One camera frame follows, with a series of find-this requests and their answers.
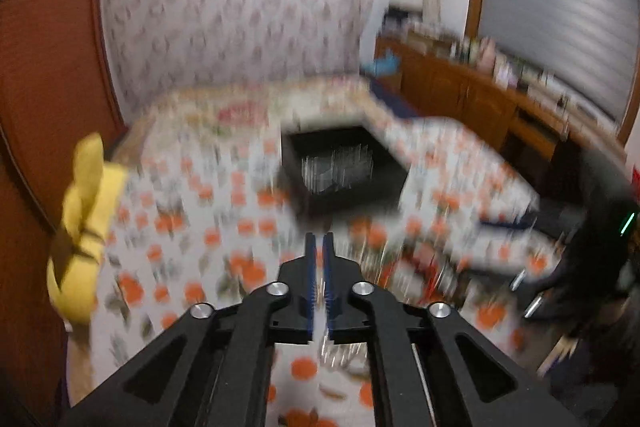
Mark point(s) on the yellow plush toy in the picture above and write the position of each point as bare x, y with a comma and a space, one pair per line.
85, 227

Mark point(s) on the wooden ribbed wardrobe door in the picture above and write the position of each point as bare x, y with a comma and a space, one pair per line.
45, 82

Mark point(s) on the stack of dark clothes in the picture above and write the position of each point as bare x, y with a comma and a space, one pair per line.
400, 19

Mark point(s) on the dark blue bed sheet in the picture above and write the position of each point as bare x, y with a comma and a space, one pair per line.
392, 99

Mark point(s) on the wooden cabinet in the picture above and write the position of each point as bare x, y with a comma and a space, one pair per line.
465, 97

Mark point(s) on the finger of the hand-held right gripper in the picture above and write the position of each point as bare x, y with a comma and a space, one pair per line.
507, 223
542, 294

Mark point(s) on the black rectangular box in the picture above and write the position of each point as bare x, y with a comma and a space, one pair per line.
345, 202

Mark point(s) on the orange fruit print cloth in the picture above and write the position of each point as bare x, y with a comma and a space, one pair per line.
200, 227

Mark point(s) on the pink jug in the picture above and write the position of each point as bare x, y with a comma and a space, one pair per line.
487, 57

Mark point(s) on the blue plastic bag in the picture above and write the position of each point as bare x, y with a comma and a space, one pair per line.
382, 63

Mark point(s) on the floral blanket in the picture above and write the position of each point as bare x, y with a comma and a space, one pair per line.
235, 107

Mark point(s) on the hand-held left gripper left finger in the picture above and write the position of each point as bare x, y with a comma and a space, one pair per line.
311, 267

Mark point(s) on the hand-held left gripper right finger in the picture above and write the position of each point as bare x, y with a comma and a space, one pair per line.
328, 267

